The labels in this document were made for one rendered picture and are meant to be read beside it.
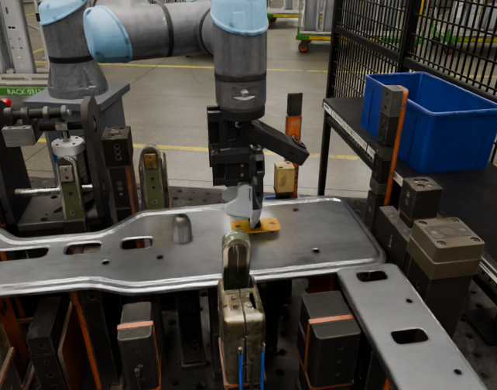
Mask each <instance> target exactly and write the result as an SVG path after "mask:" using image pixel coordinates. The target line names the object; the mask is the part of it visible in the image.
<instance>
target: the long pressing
mask: <svg viewBox="0 0 497 390"><path fill-rule="evenodd" d="M225 205H226V204H211V205H200V206H191V207H172V208H163V209H152V210H141V211H139V212H136V213H134V214H132V215H130V216H129V217H127V218H125V219H123V220H122V221H119V222H118V223H116V224H114V225H112V226H111V227H108V228H106V229H104V230H101V231H95V232H87V233H77V234H60V235H51V236H42V237H32V238H20V237H16V236H15V235H13V234H11V233H9V232H8V231H7V230H5V229H3V228H1V227H0V252H1V251H18V250H26V249H36V248H48V252H47V254H46V255H45V256H43V257H41V258H27V259H18V260H9V261H0V299H4V298H12V297H20V296H34V295H42V294H50V293H64V292H71V291H79V290H97V291H102V292H107V293H114V294H119V295H123V296H145V295H152V294H160V293H174V292H181V291H188V290H196V289H210V288H217V287H218V280H219V279H220V278H222V269H221V239H222V237H223V236H224V235H225V234H226V233H227V232H229V231H231V225H230V223H231V222H232V221H244V220H248V218H247V217H239V216H233V215H228V214H226V213H225ZM294 210H298V211H294ZM177 214H186V215H187V216H188V217H189V219H190V222H191V230H192V240H191V241H190V242H189V243H186V244H177V243H175V242H174V241H173V227H172V225H173V219H174V217H175V216H176V215H177ZM271 217H275V218H277V220H278V222H279V226H280V230H279V231H275V232H270V231H266V232H259V233H258V234H253V233H248V238H249V241H250V245H251V262H250V275H253V276H254V277H255V280H256V283H261V282H275V281H282V280H290V279H303V278H311V277H318V276H326V275H337V271H338V270H339V269H342V268H350V267H357V266H365V265H379V264H385V263H386V253H385V252H384V250H383V249H382V247H381V246H380V244H379V243H378V242H377V241H376V239H375V238H374V236H373V235H372V233H371V232H370V230H369V229H368V228H367V227H366V225H365V223H364V222H363V221H362V219H361V218H360V217H359V216H358V214H357V213H356V211H355V209H354V208H353V207H352V205H350V203H349V202H347V201H346V199H344V198H343V197H339V196H335V195H325V196H315V197H297V198H286V199H277V200H264V201H263V202H262V212H261V215H260V218H259V219H263V218H271ZM139 239H151V240H152V241H153V242H152V245H151V246H150V247H148V248H135V249H122V243H123V242H124V241H130V240H139ZM95 243H98V244H101V249H100V250H99V251H97V252H93V253H84V254H76V255H66V251H67V248H69V247H70V246H72V245H86V244H95ZM315 249H317V250H318V251H319V252H314V250H315ZM159 256H162V257H163V258H161V259H158V258H157V257H159ZM103 262H108V264H106V265H104V264H102V263H103Z"/></svg>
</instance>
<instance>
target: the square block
mask: <svg viewBox="0 0 497 390"><path fill-rule="evenodd" d="M484 245H485V243H484V241H483V240H482V239H480V237H479V236H477V235H476V234H475V233H474V232H473V231H472V230H471V229H470V228H469V227H468V226H467V225H465V224H464V223H463V222H462V221H461V220H460V219H459V218H457V217H445V218H436V219H427V220H418V221H414V223H413V229H412V231H411V234H410V239H409V242H408V245H407V249H406V250H407V251H408V255H407V260H406V266H405V269H404V275H405V276H406V277H407V278H408V280H409V281H410V283H411V284H412V286H413V287H414V289H415V290H416V291H417V292H418V294H419V295H420V297H421V298H422V299H423V301H424V302H425V303H426V305H427V306H428V307H429V309H430V310H431V312H432V313H433V315H434V316H435V317H436V318H437V320H438V321H439V323H440V324H441V326H442V327H443V328H444V329H445V331H446V332H447V334H448V335H449V336H450V338H451V339H452V340H453V338H454V334H455V331H456V329H457V326H458V321H459V319H460V316H461V312H462V310H463V306H464V301H465V297H467V294H468V290H469V287H470V285H471V281H472V278H473V275H475V274H477V271H478V267H479V264H480V261H481V260H482V251H483V248H484ZM426 340H428V337H427V335H426V334H425V333H424V331H423V330H421V329H411V330H407V332H406V339H405V342H404V344H408V343H415V342H421V341H426Z"/></svg>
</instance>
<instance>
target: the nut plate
mask: <svg viewBox="0 0 497 390"><path fill-rule="evenodd" d="M270 224H274V225H270ZM230 225H231V230H232V231H233V230H241V231H244V232H246V233H247V234H248V233H257V232H266V231H279V230H280V226H279V222H278V220H277V218H275V217H271V218H263V219H259V221H258V222H257V224H256V226H255V227H254V228H250V222H249V220H244V221H232V222H231V223H230ZM236 227H240V228H236Z"/></svg>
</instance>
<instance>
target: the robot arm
mask: <svg viewBox="0 0 497 390"><path fill-rule="evenodd" d="M39 17H40V25H41V26H42V30H43V36H44V40H45V44H46V51H47V54H48V58H49V62H50V69H49V76H48V84H47V88H48V91H49V96H51V97H52V98H57V99H66V100H73V99H83V98H84V97H85V96H94V97H95V96H98V95H101V94H104V93H105V92H107V91H108V82H107V80H106V78H105V76H104V74H103V72H102V70H101V68H100V66H99V64H98V63H129V62H130V61H135V60H149V59H156V58H164V57H174V56H187V55H194V54H202V53H207V54H210V55H212V56H213V57H214V81H215V99H216V104H217V105H207V130H208V138H207V140H208V154H209V166H210V167H212V177H213V186H224V185H225V186H229V188H227V189H226V190H223V191H222V194H221V196H222V199H223V200H225V201H228V202H229V203H227V204H226V205H225V213H226V214H228V215H233V216H239V217H247V218H248V222H250V228H254V227H255V226H256V224H257V222H258V221H259V218H260V215H261V212H262V202H263V190H264V187H263V177H264V176H265V156H264V152H263V149H264V148H266V149H268V150H270V151H272V152H274V153H276V154H278V155H280V156H282V157H283V158H285V159H286V160H288V161H290V162H291V163H296V164H297V165H299V166H302V165H303V164H304V163H305V161H306V160H307V158H308V157H309V155H310V153H309V152H308V151H307V147H306V146H305V145H304V143H303V142H301V141H300V140H298V139H295V138H294V137H292V138H291V137H289V136H288V135H286V134H284V133H282V132H280V131H278V130H277V129H275V128H273V127H271V126H269V125H267V124H266V123H264V122H262V121H260V120H258V119H259V118H262V117H263V116H264V115H265V103H266V68H267V29H268V26H269V20H268V18H267V5H266V0H190V1H188V2H179V3H165V4H149V2H148V0H90V1H88V0H46V1H44V2H42V3H41V4H40V5H39ZM212 150H214V151H213V152H212Z"/></svg>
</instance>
